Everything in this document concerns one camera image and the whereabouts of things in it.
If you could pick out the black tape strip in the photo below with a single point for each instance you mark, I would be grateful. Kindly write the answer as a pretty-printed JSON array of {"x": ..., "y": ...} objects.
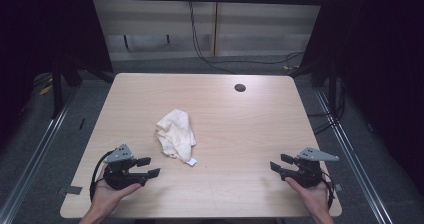
[{"x": 82, "y": 123}]

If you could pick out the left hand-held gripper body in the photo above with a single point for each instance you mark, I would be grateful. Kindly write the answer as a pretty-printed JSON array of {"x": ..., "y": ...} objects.
[{"x": 119, "y": 170}]

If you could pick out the metal floor rail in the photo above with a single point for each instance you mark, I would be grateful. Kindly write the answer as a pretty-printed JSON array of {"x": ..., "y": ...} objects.
[
  {"x": 353, "y": 160},
  {"x": 36, "y": 154}
]

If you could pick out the person's left hand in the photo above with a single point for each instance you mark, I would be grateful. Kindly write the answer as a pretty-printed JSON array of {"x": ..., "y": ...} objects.
[{"x": 108, "y": 195}]

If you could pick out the grey tape piece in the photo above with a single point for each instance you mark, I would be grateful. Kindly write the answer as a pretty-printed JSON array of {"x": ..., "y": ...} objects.
[{"x": 74, "y": 190}]

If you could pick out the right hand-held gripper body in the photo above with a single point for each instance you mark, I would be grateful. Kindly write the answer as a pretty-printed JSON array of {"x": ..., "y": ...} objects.
[{"x": 308, "y": 170}]

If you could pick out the black curtain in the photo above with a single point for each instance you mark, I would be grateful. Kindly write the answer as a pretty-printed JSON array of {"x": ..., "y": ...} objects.
[
  {"x": 380, "y": 50},
  {"x": 40, "y": 34}
]

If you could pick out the white cloth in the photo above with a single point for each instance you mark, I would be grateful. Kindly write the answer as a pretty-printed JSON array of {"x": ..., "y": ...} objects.
[{"x": 175, "y": 135}]

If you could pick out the person's right hand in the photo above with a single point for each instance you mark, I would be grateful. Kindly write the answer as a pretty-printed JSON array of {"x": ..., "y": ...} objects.
[{"x": 311, "y": 195}]

